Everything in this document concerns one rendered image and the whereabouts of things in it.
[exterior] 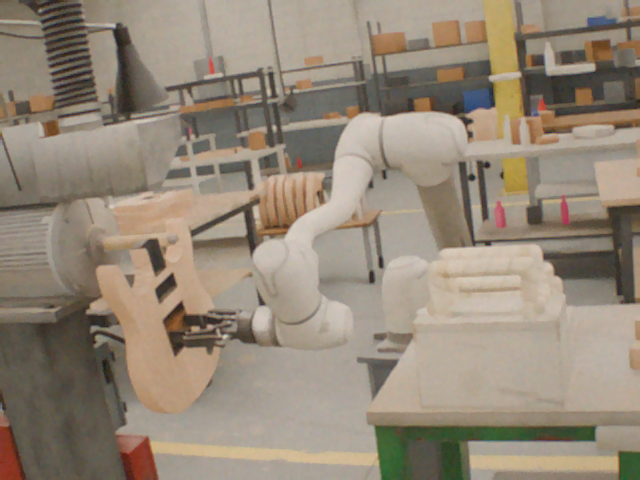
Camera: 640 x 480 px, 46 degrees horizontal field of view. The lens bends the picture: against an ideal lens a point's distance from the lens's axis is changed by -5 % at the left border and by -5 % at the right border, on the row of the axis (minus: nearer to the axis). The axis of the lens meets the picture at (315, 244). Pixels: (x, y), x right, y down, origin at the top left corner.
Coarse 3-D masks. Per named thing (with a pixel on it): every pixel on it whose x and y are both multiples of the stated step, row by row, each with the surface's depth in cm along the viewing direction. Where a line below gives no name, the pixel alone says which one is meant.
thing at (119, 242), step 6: (144, 234) 180; (150, 234) 179; (156, 234) 179; (162, 234) 178; (168, 234) 178; (108, 240) 183; (114, 240) 182; (120, 240) 182; (126, 240) 181; (132, 240) 180; (138, 240) 180; (162, 240) 177; (108, 246) 183; (114, 246) 183; (120, 246) 182; (126, 246) 181
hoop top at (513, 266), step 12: (432, 264) 140; (444, 264) 139; (456, 264) 138; (468, 264) 137; (480, 264) 136; (492, 264) 135; (504, 264) 134; (516, 264) 133; (528, 264) 132; (444, 276) 139; (456, 276) 138; (468, 276) 137; (480, 276) 137
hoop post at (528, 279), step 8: (528, 272) 133; (536, 272) 133; (520, 280) 134; (528, 280) 133; (536, 280) 133; (528, 288) 133; (536, 288) 133; (528, 296) 134; (536, 296) 134; (528, 304) 134; (528, 312) 134
